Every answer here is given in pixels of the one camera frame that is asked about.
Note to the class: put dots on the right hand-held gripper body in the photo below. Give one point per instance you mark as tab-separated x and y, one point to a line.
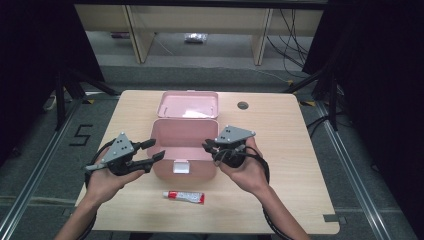
233	146

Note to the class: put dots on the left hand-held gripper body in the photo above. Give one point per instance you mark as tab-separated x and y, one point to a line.
118	150

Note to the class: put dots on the pink storage box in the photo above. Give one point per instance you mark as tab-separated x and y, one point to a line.
181	140

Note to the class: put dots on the red white ointment tube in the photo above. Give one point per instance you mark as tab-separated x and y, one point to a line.
186	196

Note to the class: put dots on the person's right hand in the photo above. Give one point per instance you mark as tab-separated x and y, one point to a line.
248	176

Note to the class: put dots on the person's left hand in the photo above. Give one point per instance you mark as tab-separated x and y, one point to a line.
103	185

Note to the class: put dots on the round table grommet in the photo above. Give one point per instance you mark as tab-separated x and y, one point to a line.
243	105

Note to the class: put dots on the black metal stand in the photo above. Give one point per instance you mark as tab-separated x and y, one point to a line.
60	100
332	100

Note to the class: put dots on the grey tape strip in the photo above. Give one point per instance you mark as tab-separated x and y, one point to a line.
333	218
67	211

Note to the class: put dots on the clear plastic bag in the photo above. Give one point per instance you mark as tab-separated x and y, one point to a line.
196	37

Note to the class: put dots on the black curtain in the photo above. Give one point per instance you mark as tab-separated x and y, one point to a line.
30	66
383	83

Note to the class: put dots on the aluminium floor rail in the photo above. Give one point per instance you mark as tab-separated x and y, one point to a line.
353	180
40	166

